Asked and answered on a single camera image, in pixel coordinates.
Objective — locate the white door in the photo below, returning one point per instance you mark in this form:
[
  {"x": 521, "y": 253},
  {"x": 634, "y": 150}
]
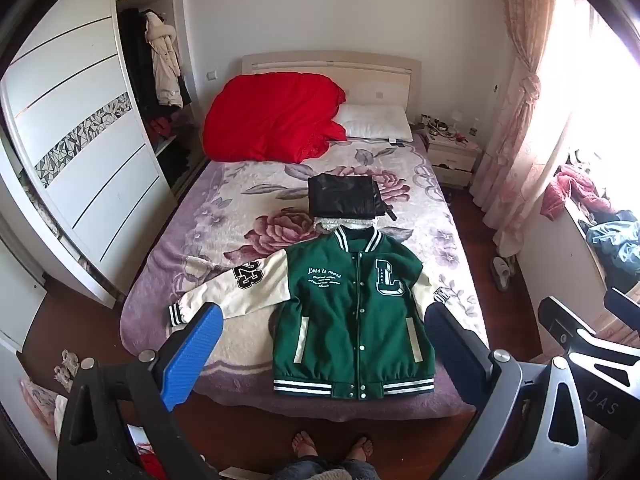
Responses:
[{"x": 20, "y": 300}]

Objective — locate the pink fluffy garment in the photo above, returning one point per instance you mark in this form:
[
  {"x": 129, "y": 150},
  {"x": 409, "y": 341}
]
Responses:
[{"x": 570, "y": 190}]

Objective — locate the person's foot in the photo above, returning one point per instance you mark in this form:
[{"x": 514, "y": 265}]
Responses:
[
  {"x": 303, "y": 446},
  {"x": 362, "y": 447}
]

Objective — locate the black folded garment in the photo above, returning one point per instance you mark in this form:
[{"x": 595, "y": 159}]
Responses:
[{"x": 342, "y": 195}]

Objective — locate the person's left foot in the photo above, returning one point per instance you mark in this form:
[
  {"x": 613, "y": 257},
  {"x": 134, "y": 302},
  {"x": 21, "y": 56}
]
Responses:
[{"x": 303, "y": 446}]

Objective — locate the dark hanging clothes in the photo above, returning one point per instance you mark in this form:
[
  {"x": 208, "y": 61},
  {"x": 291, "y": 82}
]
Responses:
[{"x": 132, "y": 60}]

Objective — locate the beige wooden bed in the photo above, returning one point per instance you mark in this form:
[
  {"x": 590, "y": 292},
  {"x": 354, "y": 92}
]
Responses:
[{"x": 370, "y": 72}]

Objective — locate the red quilt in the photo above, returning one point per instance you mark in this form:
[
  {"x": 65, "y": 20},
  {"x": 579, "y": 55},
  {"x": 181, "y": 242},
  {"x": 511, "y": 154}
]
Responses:
[{"x": 270, "y": 115}]

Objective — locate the red folded clothes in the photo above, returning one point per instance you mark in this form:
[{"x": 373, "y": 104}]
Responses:
[{"x": 161, "y": 129}]

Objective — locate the beige nightstand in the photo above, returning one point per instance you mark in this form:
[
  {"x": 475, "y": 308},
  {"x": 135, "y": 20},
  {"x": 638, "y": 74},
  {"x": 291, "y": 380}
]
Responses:
[{"x": 452, "y": 157}]

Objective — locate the pink floral curtain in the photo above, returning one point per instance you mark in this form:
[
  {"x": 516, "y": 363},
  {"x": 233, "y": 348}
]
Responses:
[{"x": 525, "y": 110}]

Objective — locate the cream hanging coat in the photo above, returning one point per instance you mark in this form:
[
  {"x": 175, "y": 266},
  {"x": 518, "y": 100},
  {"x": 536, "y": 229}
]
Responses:
[{"x": 165, "y": 65}]

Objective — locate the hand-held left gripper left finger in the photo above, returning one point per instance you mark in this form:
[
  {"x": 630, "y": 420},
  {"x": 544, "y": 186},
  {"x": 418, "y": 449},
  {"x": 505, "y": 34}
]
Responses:
[{"x": 192, "y": 355}]

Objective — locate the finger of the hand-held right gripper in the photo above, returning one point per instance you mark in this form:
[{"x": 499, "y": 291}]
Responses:
[
  {"x": 560, "y": 317},
  {"x": 622, "y": 300}
]

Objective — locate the person's right foot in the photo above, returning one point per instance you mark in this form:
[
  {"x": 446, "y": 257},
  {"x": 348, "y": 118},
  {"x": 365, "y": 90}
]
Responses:
[{"x": 362, "y": 447}]

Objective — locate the pale crumpled socks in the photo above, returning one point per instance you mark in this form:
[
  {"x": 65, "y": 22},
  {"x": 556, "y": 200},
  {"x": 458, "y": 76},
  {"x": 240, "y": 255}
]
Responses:
[{"x": 66, "y": 367}]

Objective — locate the red cloth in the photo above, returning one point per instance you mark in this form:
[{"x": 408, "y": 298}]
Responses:
[{"x": 152, "y": 467}]

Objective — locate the white sliding-door wardrobe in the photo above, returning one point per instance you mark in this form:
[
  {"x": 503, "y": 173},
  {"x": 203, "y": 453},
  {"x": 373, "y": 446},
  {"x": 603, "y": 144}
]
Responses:
[{"x": 90, "y": 160}]

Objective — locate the pink cloth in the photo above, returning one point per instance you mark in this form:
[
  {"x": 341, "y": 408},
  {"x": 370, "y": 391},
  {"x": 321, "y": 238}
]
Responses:
[{"x": 40, "y": 402}]

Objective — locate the dark shoe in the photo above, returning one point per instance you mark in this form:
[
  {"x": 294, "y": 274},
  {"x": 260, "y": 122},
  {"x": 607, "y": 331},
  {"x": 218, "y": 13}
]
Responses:
[{"x": 450, "y": 197}]

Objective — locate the floral purple blanket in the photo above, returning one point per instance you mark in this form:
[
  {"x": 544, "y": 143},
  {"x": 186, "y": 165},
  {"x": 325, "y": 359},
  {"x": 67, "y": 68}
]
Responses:
[{"x": 240, "y": 210}]

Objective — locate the white pillow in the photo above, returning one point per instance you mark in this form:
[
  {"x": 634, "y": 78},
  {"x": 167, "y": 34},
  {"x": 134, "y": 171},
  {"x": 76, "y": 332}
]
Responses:
[{"x": 375, "y": 122}]

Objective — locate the white knitted garment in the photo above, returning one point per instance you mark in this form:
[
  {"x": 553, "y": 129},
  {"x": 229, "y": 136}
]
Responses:
[{"x": 330, "y": 223}]

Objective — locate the white slipper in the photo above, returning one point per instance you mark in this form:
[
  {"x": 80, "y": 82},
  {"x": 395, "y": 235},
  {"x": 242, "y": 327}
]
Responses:
[
  {"x": 506, "y": 277},
  {"x": 496, "y": 267}
]

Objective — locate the green varsity jacket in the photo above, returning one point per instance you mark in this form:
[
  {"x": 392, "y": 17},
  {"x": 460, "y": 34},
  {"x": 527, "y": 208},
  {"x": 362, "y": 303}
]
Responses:
[{"x": 350, "y": 320}]

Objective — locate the blue crumpled garment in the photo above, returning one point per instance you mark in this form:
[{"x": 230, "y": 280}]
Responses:
[{"x": 612, "y": 245}]

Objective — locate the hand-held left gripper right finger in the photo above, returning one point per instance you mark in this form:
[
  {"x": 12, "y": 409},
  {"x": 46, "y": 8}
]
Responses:
[{"x": 450, "y": 355}]

